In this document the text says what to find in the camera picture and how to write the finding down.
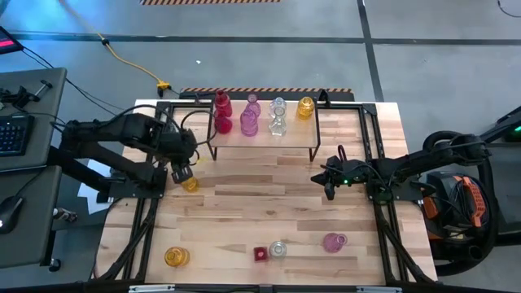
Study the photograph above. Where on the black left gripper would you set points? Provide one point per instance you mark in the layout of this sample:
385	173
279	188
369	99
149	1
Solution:
182	173

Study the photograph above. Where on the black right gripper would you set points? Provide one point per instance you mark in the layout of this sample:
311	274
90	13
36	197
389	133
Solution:
350	173

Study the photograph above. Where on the round red glass vase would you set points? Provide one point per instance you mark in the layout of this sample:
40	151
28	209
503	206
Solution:
223	124

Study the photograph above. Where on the faceted clear glass vase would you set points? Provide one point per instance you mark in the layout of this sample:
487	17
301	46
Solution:
277	126

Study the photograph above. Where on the round clear glass vase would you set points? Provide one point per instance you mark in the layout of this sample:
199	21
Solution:
278	102
278	249

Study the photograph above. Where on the tall red glass vase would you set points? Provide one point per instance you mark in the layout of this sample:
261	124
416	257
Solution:
222	101

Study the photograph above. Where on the tall pink ribbed glass vase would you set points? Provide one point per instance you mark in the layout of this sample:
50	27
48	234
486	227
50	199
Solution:
249	124

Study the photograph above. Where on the small pink glass vase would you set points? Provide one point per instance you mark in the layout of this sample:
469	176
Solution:
254	101

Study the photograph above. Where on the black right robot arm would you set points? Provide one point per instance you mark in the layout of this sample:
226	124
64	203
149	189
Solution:
427	156

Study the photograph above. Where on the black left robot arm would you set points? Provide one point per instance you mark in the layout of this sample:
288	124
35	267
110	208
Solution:
106	130

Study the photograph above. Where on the round pink glass vase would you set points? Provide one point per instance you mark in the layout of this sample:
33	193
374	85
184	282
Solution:
334	243

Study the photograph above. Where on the square red glass vase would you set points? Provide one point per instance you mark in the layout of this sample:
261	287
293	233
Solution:
261	254

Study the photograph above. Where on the white paper sheet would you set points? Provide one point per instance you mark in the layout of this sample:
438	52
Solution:
87	198

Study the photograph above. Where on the black hazard striped mat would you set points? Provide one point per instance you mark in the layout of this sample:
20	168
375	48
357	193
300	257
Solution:
264	90

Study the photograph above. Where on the black orange vacuum cleaner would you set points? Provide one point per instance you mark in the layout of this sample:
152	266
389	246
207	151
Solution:
474	195

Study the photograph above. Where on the grey desk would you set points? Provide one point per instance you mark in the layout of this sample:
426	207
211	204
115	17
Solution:
36	211
45	106

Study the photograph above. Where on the black caster wheel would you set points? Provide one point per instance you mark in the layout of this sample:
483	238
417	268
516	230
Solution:
55	265

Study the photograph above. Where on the black keyboard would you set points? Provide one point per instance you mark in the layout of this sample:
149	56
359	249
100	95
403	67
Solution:
14	134

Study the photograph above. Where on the black computer mouse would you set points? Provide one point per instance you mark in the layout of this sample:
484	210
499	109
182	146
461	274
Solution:
10	213

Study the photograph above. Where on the black desk clamp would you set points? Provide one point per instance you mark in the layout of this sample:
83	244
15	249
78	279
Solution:
20	97

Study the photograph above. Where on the dark grey mat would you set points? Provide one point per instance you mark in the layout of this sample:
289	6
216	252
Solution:
509	191

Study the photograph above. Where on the black equipment stand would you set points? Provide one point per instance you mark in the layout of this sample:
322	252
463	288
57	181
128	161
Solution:
502	124

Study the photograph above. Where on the black monitor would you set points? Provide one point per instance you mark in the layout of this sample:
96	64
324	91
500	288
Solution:
8	44

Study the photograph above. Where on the wooden shelf with black frame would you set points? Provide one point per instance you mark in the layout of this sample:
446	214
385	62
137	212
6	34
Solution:
301	134

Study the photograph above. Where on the silver metal bracket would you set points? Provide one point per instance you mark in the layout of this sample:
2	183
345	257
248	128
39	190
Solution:
151	288
378	289

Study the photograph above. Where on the black metal table frame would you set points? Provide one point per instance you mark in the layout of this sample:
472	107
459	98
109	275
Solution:
203	289

